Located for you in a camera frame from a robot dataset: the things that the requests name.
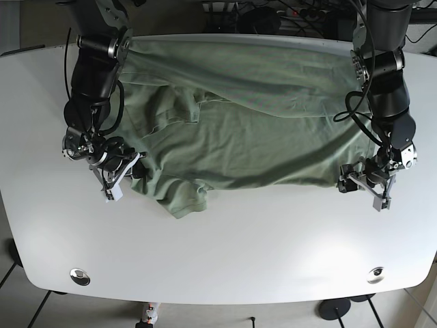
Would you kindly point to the table grommet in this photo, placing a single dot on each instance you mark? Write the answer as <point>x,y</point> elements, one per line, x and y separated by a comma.
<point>79,277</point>
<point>376,275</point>

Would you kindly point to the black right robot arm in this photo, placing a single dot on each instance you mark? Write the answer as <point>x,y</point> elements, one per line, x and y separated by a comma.
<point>95,105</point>

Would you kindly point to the black round stand base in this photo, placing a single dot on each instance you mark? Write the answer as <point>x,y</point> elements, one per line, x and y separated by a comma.
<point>334,309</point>

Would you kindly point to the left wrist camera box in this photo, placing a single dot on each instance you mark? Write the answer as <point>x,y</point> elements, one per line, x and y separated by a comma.
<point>381,202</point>

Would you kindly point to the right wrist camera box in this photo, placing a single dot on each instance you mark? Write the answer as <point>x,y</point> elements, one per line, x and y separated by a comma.
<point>113,194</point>

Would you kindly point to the light green T-shirt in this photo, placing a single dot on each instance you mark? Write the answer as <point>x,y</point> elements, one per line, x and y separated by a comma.
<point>228,116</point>

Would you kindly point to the grey sneaker shoe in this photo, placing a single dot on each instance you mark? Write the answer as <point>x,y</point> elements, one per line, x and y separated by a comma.
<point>149,315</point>

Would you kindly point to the left table grommet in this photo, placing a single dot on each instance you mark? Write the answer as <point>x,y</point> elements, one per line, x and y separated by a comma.
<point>79,277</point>

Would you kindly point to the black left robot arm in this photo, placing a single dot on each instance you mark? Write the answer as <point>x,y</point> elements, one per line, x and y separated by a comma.
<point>379,106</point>

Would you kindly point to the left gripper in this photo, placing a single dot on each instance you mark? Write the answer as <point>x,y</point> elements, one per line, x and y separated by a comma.
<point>366,175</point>

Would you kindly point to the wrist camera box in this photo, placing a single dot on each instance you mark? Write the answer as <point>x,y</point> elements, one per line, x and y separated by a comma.
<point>381,202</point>
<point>113,194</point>

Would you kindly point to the right table grommet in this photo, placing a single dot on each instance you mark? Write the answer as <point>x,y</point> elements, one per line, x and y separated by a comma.
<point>376,275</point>

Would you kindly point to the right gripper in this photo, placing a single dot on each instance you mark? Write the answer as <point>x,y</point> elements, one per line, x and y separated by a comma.
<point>111,168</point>

